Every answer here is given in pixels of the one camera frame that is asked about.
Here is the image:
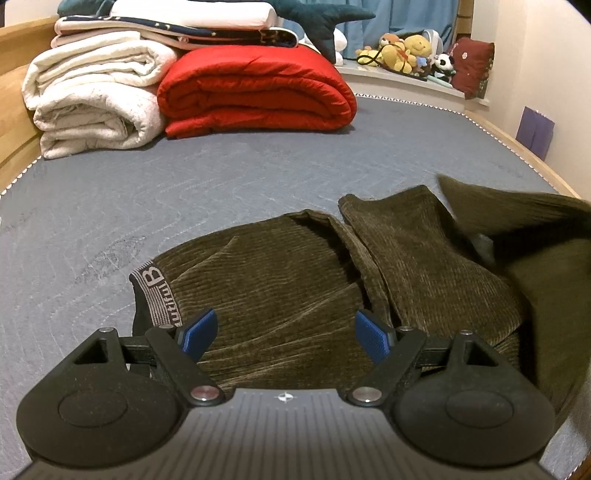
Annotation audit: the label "teal shark plush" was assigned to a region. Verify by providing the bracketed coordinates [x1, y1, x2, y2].
[270, 0, 376, 63]

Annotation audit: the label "red folded quilt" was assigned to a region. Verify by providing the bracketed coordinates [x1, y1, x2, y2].
[157, 45, 356, 139]

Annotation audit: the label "white folded blanket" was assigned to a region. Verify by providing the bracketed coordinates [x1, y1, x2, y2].
[21, 31, 178, 160]

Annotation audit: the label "dark red cushion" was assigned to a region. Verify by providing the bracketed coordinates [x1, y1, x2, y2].
[450, 37, 495, 100]

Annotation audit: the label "wooden bed frame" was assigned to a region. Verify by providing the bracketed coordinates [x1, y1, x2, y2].
[1, 16, 581, 199]

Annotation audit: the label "purple folder on wall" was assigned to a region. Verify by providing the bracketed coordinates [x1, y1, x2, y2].
[516, 106, 555, 160]

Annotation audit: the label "dark star-pattern folded blanket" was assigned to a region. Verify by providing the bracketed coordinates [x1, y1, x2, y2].
[51, 15, 298, 51]

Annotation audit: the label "grey quilted mattress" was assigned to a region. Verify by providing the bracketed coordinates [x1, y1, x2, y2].
[0, 94, 591, 480]

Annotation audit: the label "white pillow on stack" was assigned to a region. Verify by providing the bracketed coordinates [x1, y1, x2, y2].
[110, 0, 283, 30]

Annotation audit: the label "yellow plush toy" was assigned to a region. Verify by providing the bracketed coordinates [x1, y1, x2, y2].
[356, 33, 433, 77]

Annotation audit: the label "olive corduroy pants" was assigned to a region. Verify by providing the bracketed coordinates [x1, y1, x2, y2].
[130, 176, 590, 417]

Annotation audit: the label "white plush toy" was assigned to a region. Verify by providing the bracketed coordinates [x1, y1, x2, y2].
[334, 28, 348, 66]

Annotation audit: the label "blue curtain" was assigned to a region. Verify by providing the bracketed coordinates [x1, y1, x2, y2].
[325, 0, 460, 59]

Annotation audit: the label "panda plush toy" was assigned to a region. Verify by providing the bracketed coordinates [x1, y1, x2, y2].
[432, 53, 456, 83]

